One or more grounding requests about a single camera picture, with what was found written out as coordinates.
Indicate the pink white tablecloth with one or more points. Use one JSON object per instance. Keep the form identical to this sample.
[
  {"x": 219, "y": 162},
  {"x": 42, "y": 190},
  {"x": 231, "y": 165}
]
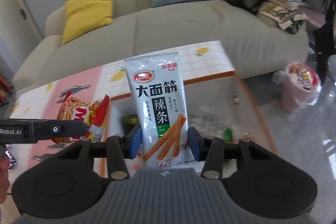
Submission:
[{"x": 199, "y": 61}]

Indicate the white latiao snack packet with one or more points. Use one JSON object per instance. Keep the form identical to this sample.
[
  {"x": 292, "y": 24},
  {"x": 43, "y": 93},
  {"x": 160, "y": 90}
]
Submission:
[{"x": 157, "y": 90}]

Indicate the printed tote bag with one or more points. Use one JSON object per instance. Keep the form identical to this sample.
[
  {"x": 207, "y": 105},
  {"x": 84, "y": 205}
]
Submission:
[{"x": 285, "y": 19}]

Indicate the person's left hand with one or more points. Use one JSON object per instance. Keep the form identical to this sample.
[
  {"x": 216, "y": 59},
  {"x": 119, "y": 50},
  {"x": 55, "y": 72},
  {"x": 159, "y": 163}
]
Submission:
[{"x": 4, "y": 177}]

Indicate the green sausage stick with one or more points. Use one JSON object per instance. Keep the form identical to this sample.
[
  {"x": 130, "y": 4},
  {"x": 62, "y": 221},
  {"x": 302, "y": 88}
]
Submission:
[{"x": 228, "y": 135}]

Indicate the orange spicy stick snack bag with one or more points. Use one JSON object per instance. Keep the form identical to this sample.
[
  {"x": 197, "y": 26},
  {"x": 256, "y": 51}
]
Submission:
[{"x": 93, "y": 114}]

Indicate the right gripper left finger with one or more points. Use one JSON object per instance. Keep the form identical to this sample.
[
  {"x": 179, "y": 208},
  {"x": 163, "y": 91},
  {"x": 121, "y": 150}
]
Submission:
[{"x": 119, "y": 148}]

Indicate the orange cardboard box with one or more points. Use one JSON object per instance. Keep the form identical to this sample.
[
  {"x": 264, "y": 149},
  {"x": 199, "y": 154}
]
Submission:
[{"x": 214, "y": 103}]

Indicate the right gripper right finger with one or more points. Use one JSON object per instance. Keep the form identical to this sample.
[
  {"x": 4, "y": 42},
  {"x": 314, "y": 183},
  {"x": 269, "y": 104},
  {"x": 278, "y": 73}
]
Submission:
[{"x": 210, "y": 150}]

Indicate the dark brown snack packet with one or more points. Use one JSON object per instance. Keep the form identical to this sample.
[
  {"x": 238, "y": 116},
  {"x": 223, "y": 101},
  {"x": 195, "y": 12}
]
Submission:
[{"x": 128, "y": 122}]

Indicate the pink trash bin with bag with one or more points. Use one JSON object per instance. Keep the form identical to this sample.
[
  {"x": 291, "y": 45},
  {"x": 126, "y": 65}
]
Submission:
[{"x": 301, "y": 86}]

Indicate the beige sofa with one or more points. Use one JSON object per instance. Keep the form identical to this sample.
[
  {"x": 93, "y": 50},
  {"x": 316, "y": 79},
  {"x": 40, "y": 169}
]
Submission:
[{"x": 254, "y": 43}]

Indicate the door with handle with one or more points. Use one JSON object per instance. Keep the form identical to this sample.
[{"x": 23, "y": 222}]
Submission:
[{"x": 18, "y": 29}]

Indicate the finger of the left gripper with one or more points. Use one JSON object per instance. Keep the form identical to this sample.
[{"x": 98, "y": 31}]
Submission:
[{"x": 69, "y": 128}]

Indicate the yellow cushion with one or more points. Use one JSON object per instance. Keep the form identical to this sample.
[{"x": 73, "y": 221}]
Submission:
[{"x": 83, "y": 16}]

